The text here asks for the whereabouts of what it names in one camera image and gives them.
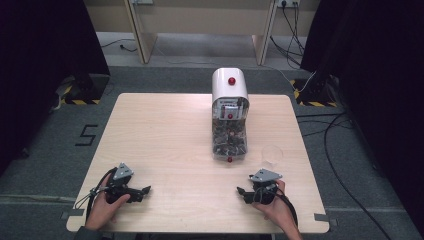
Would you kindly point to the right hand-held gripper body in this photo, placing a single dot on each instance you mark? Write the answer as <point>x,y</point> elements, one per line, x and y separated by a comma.
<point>265,186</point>

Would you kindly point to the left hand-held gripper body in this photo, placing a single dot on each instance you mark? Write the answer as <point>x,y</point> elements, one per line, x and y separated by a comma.
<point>120,182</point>

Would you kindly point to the person's right hand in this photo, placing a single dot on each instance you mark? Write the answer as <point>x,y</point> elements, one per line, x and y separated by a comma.
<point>278,210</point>

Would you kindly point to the person's left hand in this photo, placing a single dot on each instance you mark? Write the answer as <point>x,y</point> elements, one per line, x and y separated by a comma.
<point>101,211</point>

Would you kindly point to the clear plastic cup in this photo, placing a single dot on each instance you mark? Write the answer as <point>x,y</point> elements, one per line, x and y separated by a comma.
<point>272,155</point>

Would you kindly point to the white dispenser with red knobs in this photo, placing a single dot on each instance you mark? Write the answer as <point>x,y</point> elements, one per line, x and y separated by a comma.
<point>230,110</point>

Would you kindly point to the black stand base striped tape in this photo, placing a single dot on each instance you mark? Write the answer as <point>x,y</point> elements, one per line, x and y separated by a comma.
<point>83,90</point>
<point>313,95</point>

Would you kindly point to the dark curtain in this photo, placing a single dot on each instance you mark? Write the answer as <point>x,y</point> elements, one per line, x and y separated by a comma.
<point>40,66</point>
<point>376,83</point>

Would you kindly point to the white power strip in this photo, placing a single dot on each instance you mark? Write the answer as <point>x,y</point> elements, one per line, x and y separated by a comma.
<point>288,3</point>

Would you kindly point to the beige wooden desk frame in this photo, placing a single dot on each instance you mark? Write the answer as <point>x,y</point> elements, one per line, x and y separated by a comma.
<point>200,20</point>

